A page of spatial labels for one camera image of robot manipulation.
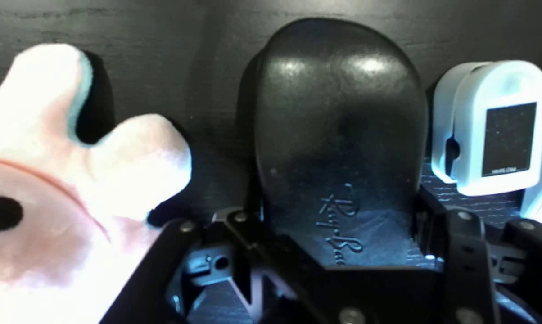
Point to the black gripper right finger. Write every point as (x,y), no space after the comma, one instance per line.
(471,263)

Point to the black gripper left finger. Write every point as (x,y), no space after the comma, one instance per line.
(181,270)

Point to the pink octopus plushy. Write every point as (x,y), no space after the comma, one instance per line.
(47,180)

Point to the small white clip device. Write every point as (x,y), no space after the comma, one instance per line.
(492,119)

